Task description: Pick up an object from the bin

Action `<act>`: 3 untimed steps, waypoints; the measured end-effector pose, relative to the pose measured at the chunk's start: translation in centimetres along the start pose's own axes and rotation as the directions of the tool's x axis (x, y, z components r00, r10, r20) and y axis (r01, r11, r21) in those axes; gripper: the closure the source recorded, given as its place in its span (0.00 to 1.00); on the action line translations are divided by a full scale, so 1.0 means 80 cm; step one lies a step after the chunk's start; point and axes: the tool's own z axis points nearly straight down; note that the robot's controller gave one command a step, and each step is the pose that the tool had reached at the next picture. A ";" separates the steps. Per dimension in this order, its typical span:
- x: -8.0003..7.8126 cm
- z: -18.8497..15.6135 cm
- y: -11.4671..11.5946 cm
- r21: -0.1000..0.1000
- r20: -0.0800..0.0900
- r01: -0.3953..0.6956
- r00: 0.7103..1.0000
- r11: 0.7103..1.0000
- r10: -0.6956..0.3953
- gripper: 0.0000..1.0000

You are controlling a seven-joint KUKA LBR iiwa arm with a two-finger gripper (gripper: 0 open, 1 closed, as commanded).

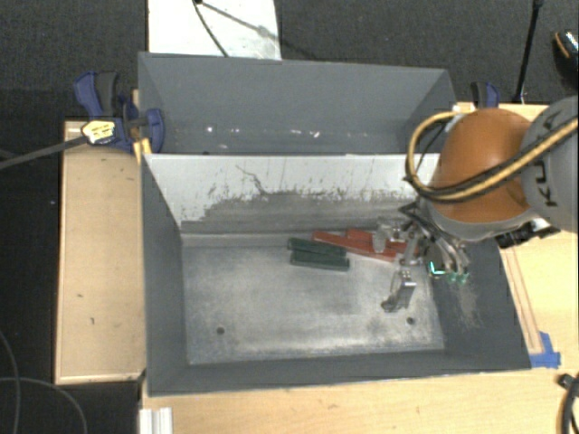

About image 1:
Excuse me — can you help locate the red-brown flat block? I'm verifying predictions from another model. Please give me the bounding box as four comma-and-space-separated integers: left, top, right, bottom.
345, 227, 409, 255
311, 230, 399, 262

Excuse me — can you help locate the black cylinder on white bracket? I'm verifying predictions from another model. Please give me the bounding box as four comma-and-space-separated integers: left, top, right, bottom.
494, 222, 562, 250

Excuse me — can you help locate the pale wood flat board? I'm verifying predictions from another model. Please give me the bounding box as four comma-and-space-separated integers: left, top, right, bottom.
53, 119, 148, 386

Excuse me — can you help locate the grey metal bin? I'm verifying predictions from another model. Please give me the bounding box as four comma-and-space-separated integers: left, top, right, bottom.
136, 51, 533, 398

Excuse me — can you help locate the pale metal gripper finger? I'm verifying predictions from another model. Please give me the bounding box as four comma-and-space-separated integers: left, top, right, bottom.
380, 268, 419, 314
372, 221, 401, 253

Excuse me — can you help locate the dark green flat block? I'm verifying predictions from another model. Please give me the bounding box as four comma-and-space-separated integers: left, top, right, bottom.
286, 236, 348, 258
289, 250, 352, 272

